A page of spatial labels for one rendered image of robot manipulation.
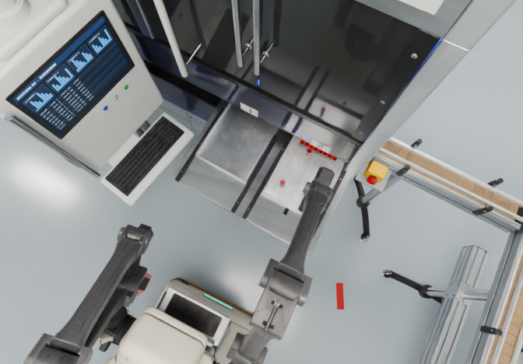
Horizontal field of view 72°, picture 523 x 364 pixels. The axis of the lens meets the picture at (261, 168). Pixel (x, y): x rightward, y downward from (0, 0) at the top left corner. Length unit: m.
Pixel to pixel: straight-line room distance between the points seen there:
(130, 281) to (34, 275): 1.64
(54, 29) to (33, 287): 1.90
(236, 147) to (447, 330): 1.34
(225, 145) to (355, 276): 1.30
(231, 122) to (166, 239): 1.10
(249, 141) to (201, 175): 0.26
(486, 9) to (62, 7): 1.06
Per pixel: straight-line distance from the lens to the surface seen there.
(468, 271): 2.14
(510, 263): 1.82
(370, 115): 1.18
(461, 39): 0.85
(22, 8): 1.25
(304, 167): 1.62
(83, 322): 0.95
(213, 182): 1.61
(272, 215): 1.56
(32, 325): 2.81
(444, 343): 2.08
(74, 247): 2.71
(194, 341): 1.12
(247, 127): 1.68
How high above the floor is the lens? 2.42
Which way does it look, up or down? 73 degrees down
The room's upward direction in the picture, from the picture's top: 1 degrees clockwise
